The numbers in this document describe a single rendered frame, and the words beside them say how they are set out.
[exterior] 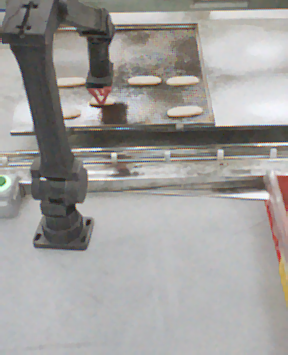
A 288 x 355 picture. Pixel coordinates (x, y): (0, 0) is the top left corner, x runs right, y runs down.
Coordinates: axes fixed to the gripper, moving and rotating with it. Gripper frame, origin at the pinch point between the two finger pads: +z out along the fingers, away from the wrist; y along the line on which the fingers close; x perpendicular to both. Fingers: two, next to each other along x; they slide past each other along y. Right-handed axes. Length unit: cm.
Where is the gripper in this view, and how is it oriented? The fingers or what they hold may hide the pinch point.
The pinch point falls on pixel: (102, 98)
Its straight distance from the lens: 137.5
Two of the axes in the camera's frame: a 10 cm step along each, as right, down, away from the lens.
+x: -10.0, -0.4, 0.2
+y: 0.5, -6.5, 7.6
